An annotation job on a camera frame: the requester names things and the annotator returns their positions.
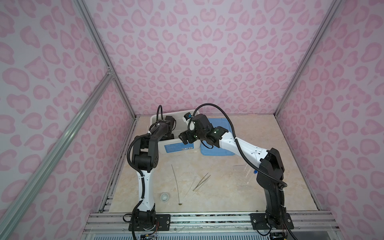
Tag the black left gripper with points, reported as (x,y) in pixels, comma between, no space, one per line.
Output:
(172,136)

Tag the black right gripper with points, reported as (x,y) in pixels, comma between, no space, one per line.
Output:
(184,138)

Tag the white plastic storage bin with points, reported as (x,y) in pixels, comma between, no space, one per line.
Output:
(176,145)

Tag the metal tweezers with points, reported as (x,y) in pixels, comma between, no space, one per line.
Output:
(202,181)

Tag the small white ceramic dish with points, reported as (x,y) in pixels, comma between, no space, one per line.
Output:
(164,197)

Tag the clear acrylic test tube rack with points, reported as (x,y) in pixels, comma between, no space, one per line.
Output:
(244,177)

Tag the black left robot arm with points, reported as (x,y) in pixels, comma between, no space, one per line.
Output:
(143,157)

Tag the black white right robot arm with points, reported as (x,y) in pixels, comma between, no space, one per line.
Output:
(267,163)

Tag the blue plastic bin lid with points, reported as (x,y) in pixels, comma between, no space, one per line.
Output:
(216,150)

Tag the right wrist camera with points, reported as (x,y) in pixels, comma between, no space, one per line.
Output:
(187,116)

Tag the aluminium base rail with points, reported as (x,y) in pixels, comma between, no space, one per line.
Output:
(303,225)

